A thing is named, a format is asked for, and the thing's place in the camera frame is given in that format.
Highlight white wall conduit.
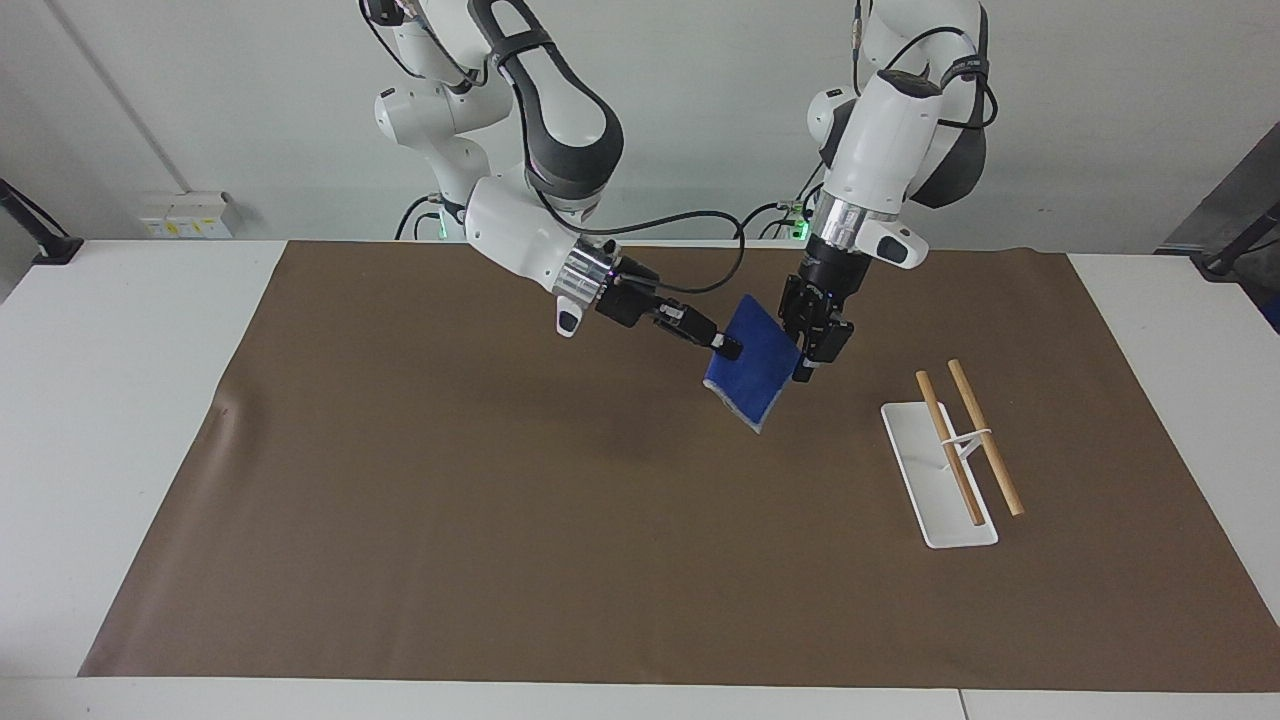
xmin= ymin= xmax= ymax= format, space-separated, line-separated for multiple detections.
xmin=48 ymin=0 xmax=191 ymax=197

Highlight black cable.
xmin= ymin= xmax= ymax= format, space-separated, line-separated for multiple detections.
xmin=740 ymin=185 xmax=823 ymax=242
xmin=520 ymin=165 xmax=748 ymax=297
xmin=850 ymin=0 xmax=1001 ymax=133
xmin=394 ymin=194 xmax=447 ymax=242

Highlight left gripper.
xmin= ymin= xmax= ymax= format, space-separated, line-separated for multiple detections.
xmin=778 ymin=236 xmax=869 ymax=385

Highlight black stand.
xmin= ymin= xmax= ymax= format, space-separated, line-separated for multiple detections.
xmin=0 ymin=178 xmax=85 ymax=267
xmin=1190 ymin=198 xmax=1280 ymax=283

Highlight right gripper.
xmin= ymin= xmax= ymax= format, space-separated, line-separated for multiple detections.
xmin=596 ymin=278 xmax=693 ymax=331

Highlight white towel rack wooden rods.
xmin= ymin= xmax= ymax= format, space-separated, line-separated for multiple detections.
xmin=880 ymin=358 xmax=1027 ymax=550

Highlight white wall socket box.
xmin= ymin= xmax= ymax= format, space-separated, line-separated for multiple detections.
xmin=139 ymin=191 xmax=242 ymax=240

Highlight blue towel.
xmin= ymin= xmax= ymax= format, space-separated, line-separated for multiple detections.
xmin=703 ymin=293 xmax=805 ymax=435

